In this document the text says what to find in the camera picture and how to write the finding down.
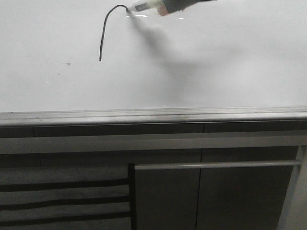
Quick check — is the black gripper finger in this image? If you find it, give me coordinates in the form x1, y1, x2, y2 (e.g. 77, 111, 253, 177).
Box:
164, 0, 210, 15

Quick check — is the black chair backrest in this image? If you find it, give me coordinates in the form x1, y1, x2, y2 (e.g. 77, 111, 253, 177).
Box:
0, 166, 137, 230

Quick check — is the white whiteboard with aluminium frame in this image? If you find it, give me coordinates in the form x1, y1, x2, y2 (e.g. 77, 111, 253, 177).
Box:
0, 0, 307, 126

